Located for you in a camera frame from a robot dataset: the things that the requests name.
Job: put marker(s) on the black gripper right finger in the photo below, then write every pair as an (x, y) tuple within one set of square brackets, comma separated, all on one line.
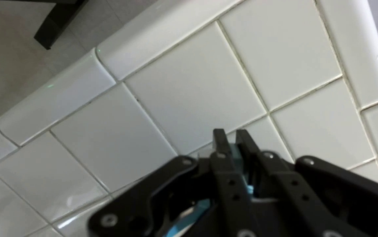
[(277, 181)]

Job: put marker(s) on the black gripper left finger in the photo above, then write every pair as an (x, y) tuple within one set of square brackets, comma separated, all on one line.
[(237, 214)]

